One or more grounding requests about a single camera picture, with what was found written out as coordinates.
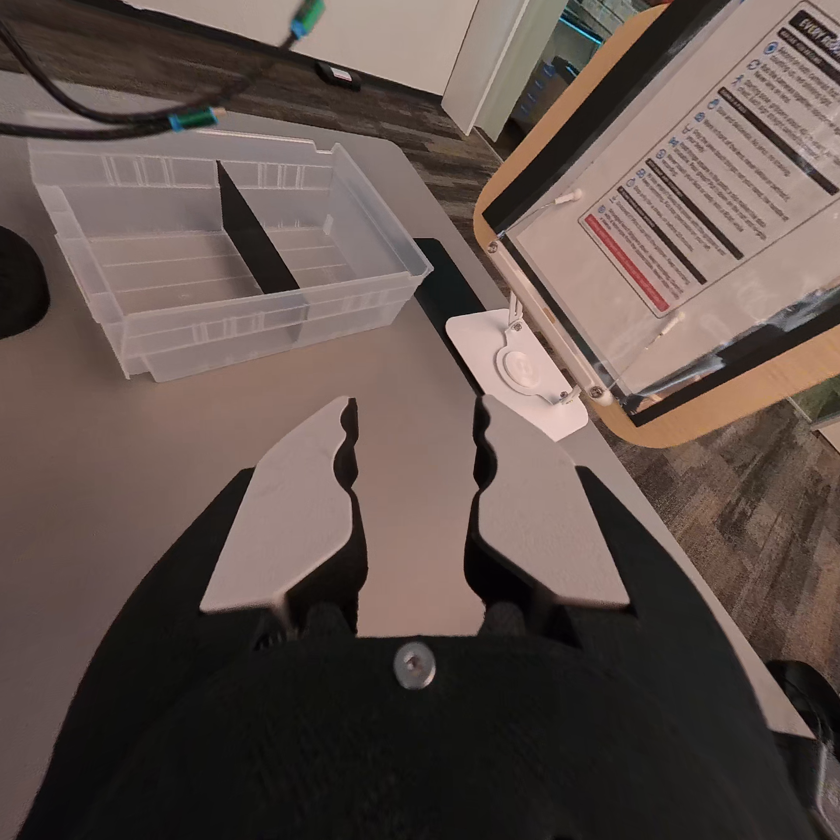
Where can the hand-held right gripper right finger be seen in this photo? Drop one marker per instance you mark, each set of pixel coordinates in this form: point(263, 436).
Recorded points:
point(551, 525)

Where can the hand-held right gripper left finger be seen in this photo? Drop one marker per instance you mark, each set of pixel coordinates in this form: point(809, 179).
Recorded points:
point(282, 525)

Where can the clear plastic bin with divider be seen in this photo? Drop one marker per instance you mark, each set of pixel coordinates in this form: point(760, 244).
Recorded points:
point(164, 262)

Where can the white sign stand base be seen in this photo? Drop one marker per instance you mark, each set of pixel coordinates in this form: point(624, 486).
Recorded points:
point(479, 341)

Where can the black bin divider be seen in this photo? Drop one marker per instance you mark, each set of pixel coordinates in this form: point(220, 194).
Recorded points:
point(256, 236)

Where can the black textured oval pad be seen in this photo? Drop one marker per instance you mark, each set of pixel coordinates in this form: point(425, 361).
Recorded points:
point(19, 282)

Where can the small black remote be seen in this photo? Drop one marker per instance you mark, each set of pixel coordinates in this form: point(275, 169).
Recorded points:
point(338, 77)

